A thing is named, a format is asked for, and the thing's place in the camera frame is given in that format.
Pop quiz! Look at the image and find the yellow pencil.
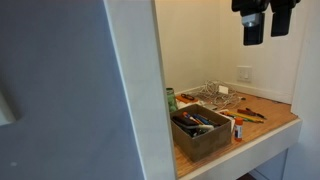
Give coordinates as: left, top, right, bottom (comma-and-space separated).
231, 112, 265, 124

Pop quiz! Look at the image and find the white power adapter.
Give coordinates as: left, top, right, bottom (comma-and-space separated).
218, 85, 230, 96

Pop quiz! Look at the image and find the orange marker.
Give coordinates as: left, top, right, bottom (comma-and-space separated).
182, 111, 202, 125

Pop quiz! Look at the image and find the brown cardboard box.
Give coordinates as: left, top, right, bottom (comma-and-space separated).
170, 103, 233, 163

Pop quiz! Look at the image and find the green glass jar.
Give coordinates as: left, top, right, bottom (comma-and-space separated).
165, 87, 179, 114

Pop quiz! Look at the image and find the white marker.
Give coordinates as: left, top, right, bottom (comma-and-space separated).
179, 123, 216, 131

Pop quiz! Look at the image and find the white wall outlet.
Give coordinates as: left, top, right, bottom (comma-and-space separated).
236, 65, 253, 84

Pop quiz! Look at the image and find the black and red pen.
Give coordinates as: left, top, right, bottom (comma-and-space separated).
245, 107, 268, 121

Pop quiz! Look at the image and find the orange capped glue stick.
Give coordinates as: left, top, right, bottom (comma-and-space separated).
234, 117, 244, 143

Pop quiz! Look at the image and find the green pencil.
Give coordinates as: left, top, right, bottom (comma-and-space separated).
229, 113, 263, 124

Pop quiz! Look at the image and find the blue marker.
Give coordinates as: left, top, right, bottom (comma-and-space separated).
192, 113, 215, 127

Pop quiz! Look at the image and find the orange case with black item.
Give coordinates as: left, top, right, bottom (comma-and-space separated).
175, 93, 200, 105

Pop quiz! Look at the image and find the tangled white cable bundle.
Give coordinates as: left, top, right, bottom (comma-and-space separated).
191, 79, 247, 110

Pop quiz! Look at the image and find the white paper stack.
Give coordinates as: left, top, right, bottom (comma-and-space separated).
176, 99, 219, 112

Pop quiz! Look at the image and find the orange pencil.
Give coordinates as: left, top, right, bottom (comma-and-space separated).
219, 111, 238, 119

